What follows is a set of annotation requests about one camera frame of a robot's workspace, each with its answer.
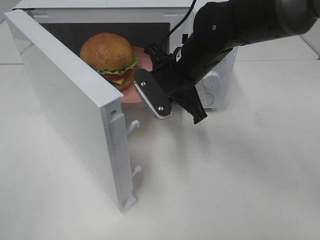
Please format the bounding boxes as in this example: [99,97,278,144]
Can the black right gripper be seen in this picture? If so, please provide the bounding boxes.
[134,43,208,125]

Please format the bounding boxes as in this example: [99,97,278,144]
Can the round white door button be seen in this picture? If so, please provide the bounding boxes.
[200,93,215,107]

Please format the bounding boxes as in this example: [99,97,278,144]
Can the pink round plate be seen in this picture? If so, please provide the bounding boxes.
[119,46,153,104]

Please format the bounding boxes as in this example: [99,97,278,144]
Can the burger with lettuce and tomato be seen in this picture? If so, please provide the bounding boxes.
[79,32,139,91]

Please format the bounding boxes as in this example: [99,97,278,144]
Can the white microwave door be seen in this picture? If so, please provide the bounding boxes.
[5,9,141,211]

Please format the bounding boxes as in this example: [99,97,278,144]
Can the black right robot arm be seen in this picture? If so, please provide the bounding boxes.
[134,0,320,124]

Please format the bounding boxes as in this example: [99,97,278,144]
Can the lower white timer knob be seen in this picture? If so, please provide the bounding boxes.
[196,71,220,95]

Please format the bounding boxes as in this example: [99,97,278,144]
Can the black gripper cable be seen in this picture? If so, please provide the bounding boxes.
[158,0,198,51]

